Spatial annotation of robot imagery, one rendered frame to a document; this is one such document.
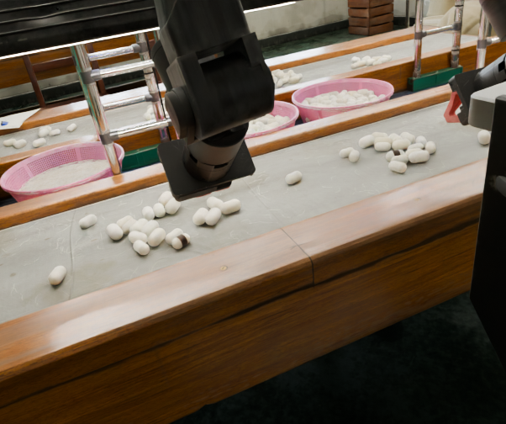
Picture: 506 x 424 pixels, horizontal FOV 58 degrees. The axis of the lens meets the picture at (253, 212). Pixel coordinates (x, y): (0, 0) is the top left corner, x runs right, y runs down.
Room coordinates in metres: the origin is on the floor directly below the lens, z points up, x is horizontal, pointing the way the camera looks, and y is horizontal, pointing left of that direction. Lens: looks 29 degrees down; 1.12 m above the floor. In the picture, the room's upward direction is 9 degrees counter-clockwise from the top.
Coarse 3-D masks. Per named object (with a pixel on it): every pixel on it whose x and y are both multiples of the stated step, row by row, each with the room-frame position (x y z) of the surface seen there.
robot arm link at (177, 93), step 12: (156, 48) 0.47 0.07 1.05; (156, 60) 0.47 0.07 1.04; (204, 60) 0.44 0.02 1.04; (168, 84) 0.45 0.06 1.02; (168, 96) 0.36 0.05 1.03; (180, 96) 0.36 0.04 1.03; (168, 108) 0.37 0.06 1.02; (180, 108) 0.35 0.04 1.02; (180, 120) 0.35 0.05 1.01; (192, 120) 0.35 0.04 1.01; (180, 132) 0.36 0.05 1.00; (192, 132) 0.37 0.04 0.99
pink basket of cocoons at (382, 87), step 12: (312, 84) 1.31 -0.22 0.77; (324, 84) 1.32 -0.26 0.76; (336, 84) 1.32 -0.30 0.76; (360, 84) 1.29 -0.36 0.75; (372, 84) 1.26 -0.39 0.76; (384, 84) 1.22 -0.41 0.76; (300, 96) 1.27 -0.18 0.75; (312, 96) 1.30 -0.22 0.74; (300, 108) 1.15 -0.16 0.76; (312, 108) 1.10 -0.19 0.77; (324, 108) 1.08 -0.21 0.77; (336, 108) 1.07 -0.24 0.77; (348, 108) 1.06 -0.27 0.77; (360, 108) 1.07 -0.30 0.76; (312, 120) 1.13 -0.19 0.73
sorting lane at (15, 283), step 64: (384, 128) 0.96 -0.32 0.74; (448, 128) 0.91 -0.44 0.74; (256, 192) 0.74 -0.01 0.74; (320, 192) 0.71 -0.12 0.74; (384, 192) 0.67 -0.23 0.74; (0, 256) 0.65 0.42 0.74; (64, 256) 0.62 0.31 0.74; (128, 256) 0.59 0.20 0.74; (192, 256) 0.57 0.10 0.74; (0, 320) 0.48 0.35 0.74
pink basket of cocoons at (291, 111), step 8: (280, 104) 1.18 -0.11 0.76; (288, 104) 1.16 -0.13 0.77; (272, 112) 1.20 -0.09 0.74; (280, 112) 1.18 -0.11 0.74; (288, 112) 1.15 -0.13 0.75; (296, 112) 1.09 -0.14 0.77; (272, 128) 0.99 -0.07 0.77; (280, 128) 0.99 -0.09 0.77; (248, 136) 0.97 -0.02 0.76; (256, 136) 0.98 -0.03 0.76
